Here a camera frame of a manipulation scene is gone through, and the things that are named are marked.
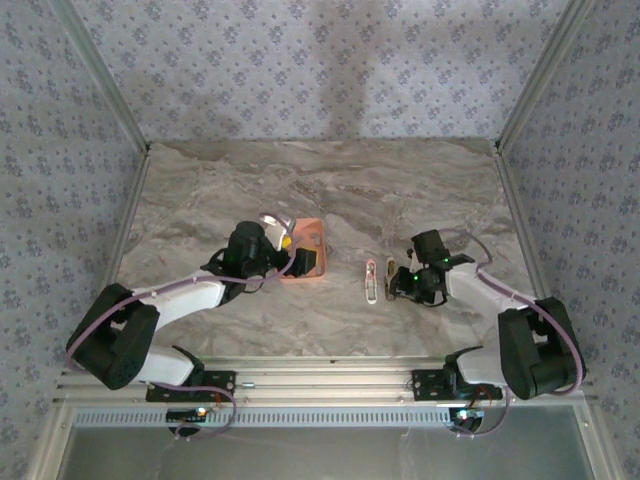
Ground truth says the pink plastic tray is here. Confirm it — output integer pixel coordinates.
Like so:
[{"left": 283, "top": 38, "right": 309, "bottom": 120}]
[{"left": 278, "top": 216, "right": 330, "bottom": 286}]

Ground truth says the pink white clip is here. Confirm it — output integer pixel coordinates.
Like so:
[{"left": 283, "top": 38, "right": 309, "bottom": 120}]
[{"left": 363, "top": 257, "right": 381, "bottom": 305}]

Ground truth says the small circuit board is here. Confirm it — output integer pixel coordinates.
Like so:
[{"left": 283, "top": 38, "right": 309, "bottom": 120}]
[
  {"left": 166, "top": 407, "right": 210, "bottom": 425},
  {"left": 448, "top": 405, "right": 487, "bottom": 434}
]

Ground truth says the grey metal panel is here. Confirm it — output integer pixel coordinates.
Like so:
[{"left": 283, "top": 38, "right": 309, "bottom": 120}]
[{"left": 64, "top": 424, "right": 596, "bottom": 480}]

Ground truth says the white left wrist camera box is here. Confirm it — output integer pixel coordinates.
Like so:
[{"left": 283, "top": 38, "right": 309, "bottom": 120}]
[{"left": 259, "top": 212, "right": 296, "bottom": 251}]

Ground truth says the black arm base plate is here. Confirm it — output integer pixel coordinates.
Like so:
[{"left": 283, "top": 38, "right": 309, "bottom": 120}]
[
  {"left": 409, "top": 368, "right": 504, "bottom": 402},
  {"left": 144, "top": 369, "right": 237, "bottom": 404}
]

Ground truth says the aluminium table side rail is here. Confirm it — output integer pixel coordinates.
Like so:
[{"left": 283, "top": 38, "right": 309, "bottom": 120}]
[
  {"left": 99, "top": 147, "right": 154, "bottom": 294},
  {"left": 493, "top": 147, "right": 549, "bottom": 301}
]

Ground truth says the wide aluminium base rail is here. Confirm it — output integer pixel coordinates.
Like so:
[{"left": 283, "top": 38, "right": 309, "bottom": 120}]
[{"left": 49, "top": 355, "right": 600, "bottom": 407}]

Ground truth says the grey slotted cable duct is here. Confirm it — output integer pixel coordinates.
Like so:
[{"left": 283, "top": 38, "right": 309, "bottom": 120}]
[{"left": 73, "top": 405, "right": 454, "bottom": 429}]

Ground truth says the slanted aluminium frame post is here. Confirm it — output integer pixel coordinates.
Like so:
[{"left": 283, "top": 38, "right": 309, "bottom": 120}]
[
  {"left": 493, "top": 0, "right": 599, "bottom": 154},
  {"left": 49, "top": 0, "right": 153, "bottom": 154}
]

